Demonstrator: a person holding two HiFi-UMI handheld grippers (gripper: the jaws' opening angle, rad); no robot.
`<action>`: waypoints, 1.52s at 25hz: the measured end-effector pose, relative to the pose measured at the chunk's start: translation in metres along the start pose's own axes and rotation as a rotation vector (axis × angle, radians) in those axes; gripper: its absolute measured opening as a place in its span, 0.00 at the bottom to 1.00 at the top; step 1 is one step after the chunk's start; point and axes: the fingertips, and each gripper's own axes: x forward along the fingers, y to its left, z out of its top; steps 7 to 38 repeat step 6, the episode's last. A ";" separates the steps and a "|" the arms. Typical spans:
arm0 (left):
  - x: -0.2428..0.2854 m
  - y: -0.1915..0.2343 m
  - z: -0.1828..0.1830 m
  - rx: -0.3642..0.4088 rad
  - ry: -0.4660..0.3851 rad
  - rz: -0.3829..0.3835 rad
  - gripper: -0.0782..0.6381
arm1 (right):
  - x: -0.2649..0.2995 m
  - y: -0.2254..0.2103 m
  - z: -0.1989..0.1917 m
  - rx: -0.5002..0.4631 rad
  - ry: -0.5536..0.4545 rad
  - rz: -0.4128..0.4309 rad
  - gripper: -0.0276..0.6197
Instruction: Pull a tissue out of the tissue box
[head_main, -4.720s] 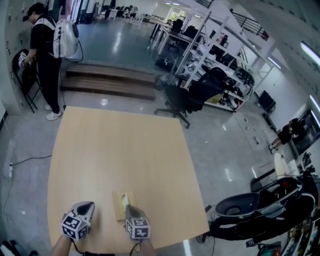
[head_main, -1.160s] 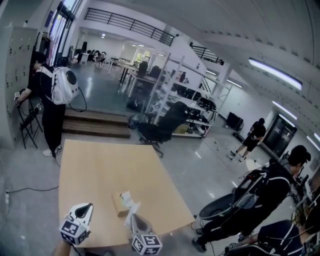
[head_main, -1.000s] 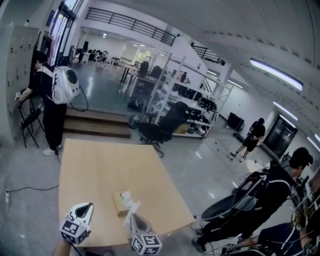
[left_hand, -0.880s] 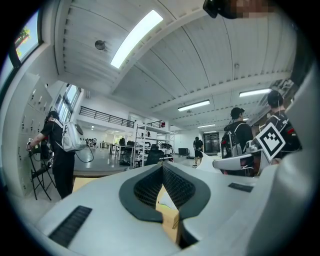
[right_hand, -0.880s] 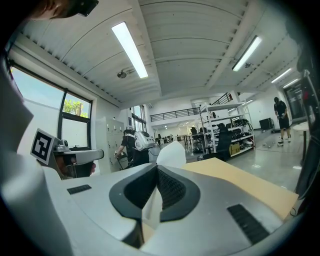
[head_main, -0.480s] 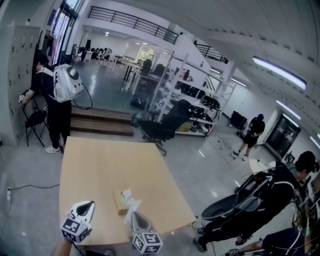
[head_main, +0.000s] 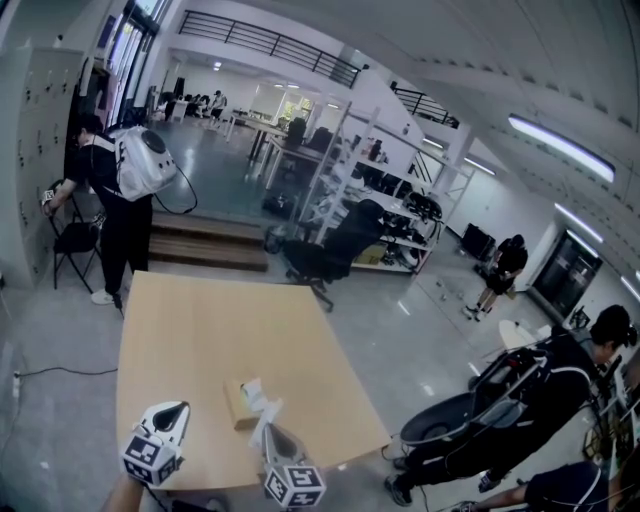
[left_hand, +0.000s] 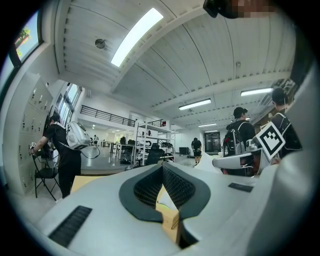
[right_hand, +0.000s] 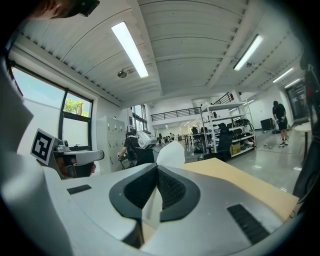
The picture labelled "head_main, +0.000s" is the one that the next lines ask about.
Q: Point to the black folding chair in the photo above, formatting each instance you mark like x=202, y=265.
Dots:
x=75, y=240

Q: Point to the black office chair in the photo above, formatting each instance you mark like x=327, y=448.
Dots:
x=335, y=245

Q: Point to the white hard-shell backpack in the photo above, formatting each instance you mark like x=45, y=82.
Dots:
x=142, y=160

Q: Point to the grey metal lockers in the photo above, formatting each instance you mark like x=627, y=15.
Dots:
x=37, y=150

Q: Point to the black round hard-shell backpack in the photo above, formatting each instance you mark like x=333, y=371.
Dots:
x=440, y=417

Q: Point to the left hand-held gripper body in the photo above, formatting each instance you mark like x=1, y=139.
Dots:
x=152, y=457

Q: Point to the long ceiling light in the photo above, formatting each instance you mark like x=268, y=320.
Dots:
x=560, y=146
x=577, y=222

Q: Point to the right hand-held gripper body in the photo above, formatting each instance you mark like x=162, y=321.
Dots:
x=292, y=482

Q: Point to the black glass cabinet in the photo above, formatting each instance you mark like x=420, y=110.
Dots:
x=567, y=272

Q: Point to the white tissue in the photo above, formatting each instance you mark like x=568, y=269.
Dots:
x=251, y=392

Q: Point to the black mezzanine railing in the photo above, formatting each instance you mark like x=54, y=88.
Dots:
x=270, y=42

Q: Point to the tan cardboard tissue box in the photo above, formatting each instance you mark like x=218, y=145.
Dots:
x=237, y=407

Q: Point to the wooden platform steps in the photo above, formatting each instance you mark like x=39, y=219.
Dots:
x=205, y=242

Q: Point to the white-legged work table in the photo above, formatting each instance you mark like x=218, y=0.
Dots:
x=290, y=150

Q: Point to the white power strip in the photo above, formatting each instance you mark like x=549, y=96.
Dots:
x=16, y=385

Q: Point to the white metal shelf rack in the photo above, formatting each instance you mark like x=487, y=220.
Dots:
x=400, y=200

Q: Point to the person's left forearm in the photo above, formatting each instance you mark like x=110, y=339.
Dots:
x=122, y=492

